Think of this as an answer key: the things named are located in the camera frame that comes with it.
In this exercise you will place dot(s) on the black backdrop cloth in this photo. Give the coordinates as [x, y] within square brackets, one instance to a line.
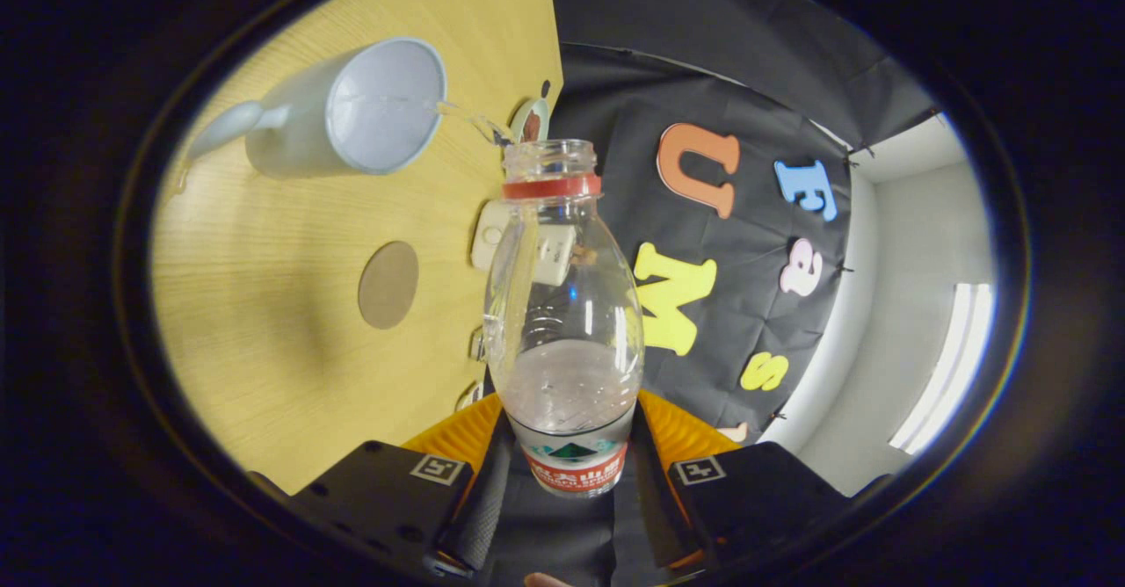
[703, 60]

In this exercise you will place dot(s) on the white cup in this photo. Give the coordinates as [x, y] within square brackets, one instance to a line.
[299, 130]

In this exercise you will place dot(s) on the brown bread slice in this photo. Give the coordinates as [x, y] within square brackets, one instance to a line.
[584, 257]

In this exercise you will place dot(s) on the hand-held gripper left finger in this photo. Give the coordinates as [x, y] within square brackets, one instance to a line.
[395, 499]

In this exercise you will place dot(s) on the large ceiling light panel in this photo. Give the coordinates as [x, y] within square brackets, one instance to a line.
[945, 367]

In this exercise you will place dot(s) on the wooden table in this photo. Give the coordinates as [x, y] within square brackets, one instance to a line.
[264, 306]

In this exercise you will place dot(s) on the clear plastic juice bottle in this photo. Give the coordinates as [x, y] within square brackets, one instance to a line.
[562, 376]

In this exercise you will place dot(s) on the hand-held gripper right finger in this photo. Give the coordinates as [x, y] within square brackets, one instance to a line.
[756, 499]

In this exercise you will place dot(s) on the white toaster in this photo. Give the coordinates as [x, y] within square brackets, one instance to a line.
[554, 253]

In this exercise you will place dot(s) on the light green plate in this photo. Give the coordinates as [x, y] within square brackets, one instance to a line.
[530, 119]

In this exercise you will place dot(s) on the round brown coaster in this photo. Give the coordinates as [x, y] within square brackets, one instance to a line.
[388, 285]

